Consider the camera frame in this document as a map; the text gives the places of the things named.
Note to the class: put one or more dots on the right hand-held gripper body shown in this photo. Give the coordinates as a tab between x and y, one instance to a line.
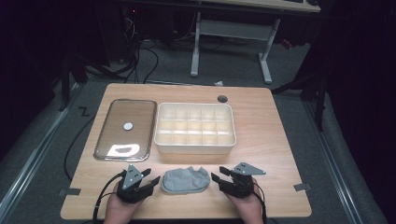
241	183

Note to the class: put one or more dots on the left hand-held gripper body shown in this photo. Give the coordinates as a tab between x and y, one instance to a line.
132	178

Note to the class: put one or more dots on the grey sock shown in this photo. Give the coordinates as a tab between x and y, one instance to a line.
183	181

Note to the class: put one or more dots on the white divided storage box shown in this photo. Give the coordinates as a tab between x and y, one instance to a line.
194	128

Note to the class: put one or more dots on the person's right hand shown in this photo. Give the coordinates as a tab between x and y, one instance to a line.
247	210

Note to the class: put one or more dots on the person's left hand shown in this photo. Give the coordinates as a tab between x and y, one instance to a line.
120	211

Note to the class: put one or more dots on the transparent box lid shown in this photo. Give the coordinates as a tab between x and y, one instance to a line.
124	137

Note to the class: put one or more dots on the grey tape piece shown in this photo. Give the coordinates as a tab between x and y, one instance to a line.
70	192
302	187

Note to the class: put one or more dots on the white paper scrap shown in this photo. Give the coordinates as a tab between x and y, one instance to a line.
219	83

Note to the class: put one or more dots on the black stand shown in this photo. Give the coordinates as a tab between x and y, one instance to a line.
73	77
311	87

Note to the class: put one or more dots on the white-framed background desk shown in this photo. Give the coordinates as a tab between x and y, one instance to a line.
232	29

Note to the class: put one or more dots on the metal floor rail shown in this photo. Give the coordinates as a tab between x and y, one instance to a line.
34	149
333	161

